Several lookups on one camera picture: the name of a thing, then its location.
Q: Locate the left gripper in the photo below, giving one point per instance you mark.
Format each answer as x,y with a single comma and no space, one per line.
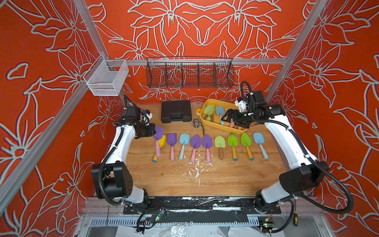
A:
151,130

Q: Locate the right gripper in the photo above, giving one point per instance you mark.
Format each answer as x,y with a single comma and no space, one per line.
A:
238,119

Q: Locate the yellow square shovel yellow handle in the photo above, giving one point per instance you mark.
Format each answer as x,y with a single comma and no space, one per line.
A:
162,142

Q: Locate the purple square shovel pink handle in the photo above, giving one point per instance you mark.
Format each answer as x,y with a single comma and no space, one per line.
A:
171,140

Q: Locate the green shovel yellow handle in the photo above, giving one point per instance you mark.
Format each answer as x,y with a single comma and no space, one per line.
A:
233,142
246,142

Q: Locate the light green shovel wooden handle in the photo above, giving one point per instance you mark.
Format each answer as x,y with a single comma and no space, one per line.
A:
220,144

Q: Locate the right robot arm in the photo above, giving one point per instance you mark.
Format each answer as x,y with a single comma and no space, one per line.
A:
304,170

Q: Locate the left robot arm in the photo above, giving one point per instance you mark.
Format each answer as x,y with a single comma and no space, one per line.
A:
112,180

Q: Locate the blue shovel in box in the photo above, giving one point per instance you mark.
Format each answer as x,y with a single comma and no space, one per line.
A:
220,111

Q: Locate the yellow plastic storage box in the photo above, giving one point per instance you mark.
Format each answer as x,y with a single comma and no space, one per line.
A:
216,124

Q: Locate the black plastic tool case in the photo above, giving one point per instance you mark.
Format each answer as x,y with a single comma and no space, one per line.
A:
178,110

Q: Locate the yellow black screwdriver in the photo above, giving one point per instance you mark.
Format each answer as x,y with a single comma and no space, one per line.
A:
295,219

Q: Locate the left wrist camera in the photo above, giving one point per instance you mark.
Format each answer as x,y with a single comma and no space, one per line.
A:
143,116

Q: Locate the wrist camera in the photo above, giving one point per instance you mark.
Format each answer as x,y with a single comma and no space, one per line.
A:
143,116
241,104

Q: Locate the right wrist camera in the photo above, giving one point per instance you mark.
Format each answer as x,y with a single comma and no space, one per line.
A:
241,104

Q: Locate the green shovel brown wooden handle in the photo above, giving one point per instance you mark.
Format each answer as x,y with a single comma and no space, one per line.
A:
208,113

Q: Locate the clear plastic wall bin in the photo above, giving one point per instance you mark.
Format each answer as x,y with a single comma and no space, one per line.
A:
106,77

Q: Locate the black wire wall basket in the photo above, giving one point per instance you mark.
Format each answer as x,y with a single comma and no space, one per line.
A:
178,72

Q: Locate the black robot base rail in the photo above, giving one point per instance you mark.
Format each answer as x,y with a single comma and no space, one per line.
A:
246,205

